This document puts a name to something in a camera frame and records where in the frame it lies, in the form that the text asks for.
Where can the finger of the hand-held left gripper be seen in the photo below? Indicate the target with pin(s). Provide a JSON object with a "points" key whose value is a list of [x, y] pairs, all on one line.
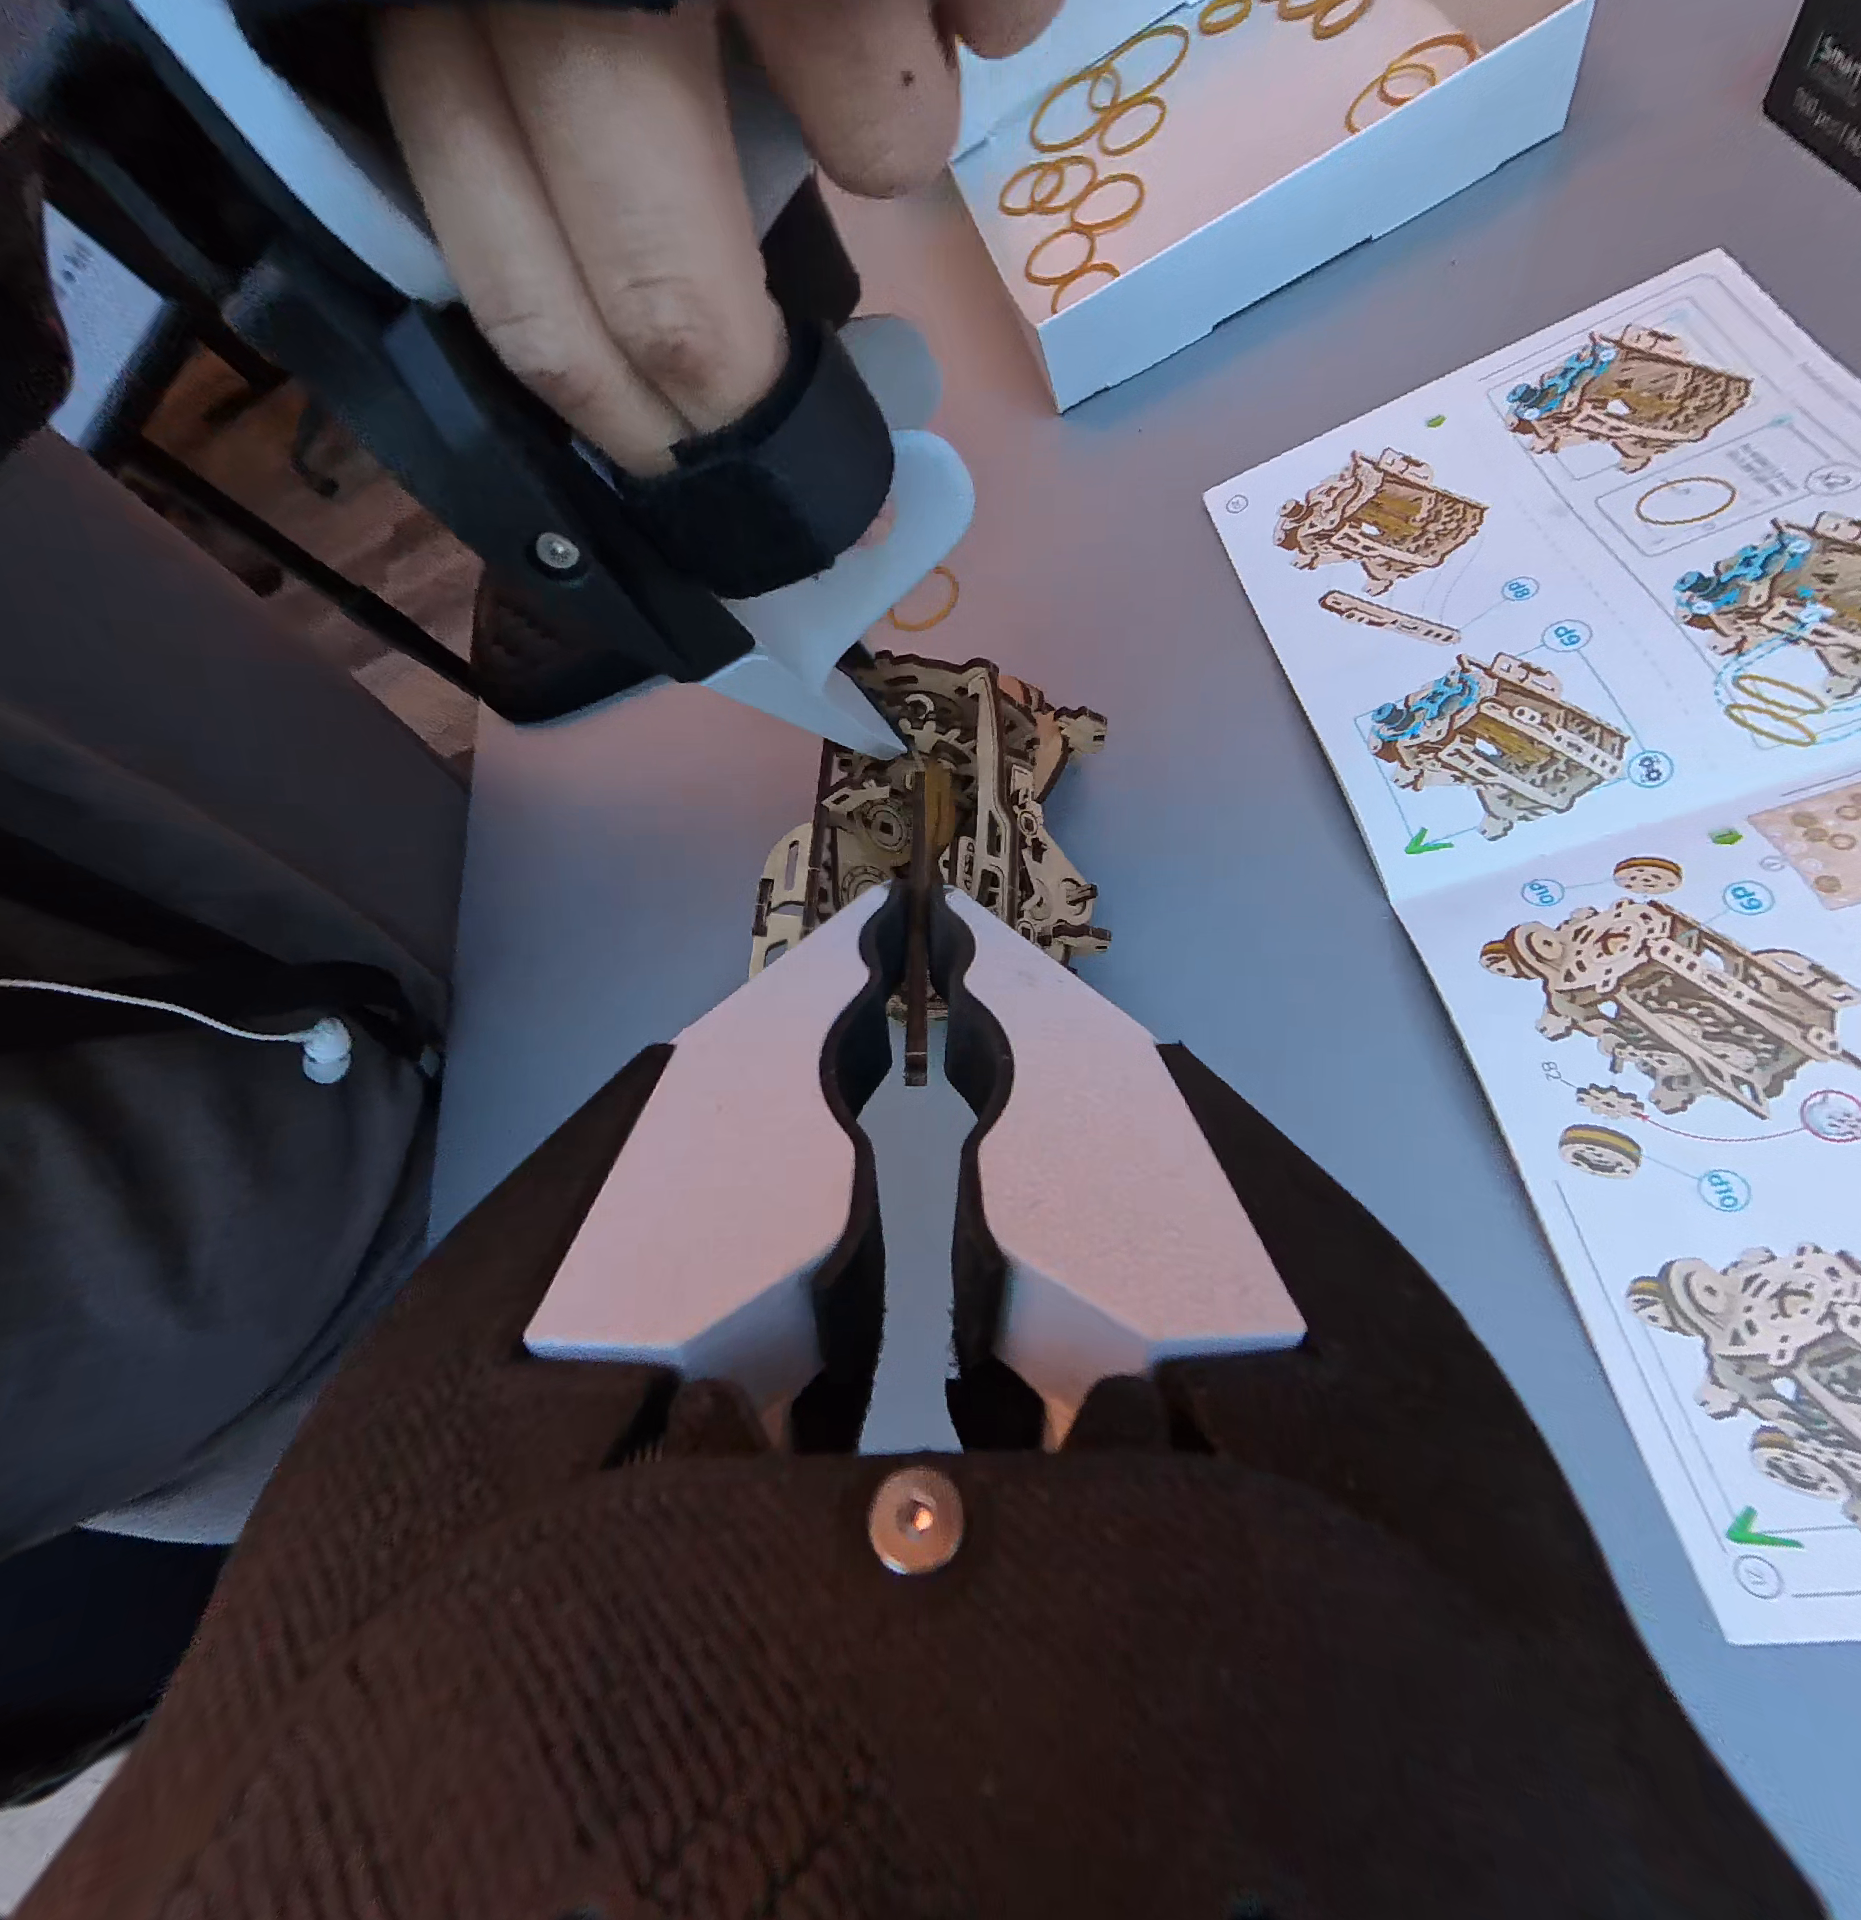
{"points": [[782, 683], [917, 510]]}

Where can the person's grey clothing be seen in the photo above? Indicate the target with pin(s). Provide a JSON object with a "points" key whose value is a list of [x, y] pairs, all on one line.
{"points": [[149, 1274]]}

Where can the black printed box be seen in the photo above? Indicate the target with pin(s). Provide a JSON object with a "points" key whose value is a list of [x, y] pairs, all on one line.
{"points": [[1837, 77]]}

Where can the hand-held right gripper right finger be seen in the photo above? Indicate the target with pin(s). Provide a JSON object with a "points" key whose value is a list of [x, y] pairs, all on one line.
{"points": [[1125, 1187]]}

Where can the wooden model car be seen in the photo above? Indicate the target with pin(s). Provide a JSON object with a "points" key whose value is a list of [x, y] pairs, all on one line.
{"points": [[1006, 840]]}

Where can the pile of yellow rubber bands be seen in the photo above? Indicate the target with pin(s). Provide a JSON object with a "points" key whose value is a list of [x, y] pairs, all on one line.
{"points": [[1056, 107]]}

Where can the white cardboard box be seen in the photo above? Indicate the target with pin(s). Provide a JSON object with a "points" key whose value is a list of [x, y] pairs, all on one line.
{"points": [[1245, 269]]}

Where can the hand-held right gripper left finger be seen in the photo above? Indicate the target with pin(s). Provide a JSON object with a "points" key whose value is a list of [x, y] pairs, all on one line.
{"points": [[721, 1187]]}

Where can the thin wooden model stick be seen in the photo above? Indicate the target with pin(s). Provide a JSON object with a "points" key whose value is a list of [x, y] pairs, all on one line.
{"points": [[920, 819]]}

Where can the single yellow rubber band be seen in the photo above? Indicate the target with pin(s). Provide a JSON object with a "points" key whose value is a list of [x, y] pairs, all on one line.
{"points": [[957, 604]]}

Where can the person's left hand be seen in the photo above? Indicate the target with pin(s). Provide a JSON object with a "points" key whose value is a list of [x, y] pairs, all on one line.
{"points": [[617, 225]]}

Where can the illustrated instruction booklet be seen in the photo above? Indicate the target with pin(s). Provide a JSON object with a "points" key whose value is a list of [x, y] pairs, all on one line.
{"points": [[1470, 421]]}

